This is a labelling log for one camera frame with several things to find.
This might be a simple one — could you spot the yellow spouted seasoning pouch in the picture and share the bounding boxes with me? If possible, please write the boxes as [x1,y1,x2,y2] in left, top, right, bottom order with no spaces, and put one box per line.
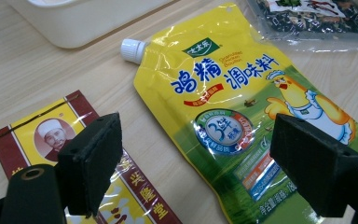
[119,2,358,224]

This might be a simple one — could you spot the clear packet of dark dried food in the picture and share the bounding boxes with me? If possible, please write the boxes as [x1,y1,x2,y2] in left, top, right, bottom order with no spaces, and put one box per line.
[245,0,358,53]

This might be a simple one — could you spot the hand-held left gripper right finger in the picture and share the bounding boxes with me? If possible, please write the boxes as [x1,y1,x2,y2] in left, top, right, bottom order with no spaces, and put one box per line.
[269,113,358,218]

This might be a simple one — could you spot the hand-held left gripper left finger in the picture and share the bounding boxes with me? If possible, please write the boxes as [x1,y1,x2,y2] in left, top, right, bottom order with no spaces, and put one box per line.
[57,112,124,218]

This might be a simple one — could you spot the red and yellow seasoning packet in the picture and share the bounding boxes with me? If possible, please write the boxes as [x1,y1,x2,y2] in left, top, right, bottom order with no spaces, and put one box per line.
[0,90,185,224]

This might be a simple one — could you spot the cream white plastic container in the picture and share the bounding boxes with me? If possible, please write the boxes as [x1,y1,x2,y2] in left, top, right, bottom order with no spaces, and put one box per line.
[6,0,181,49]

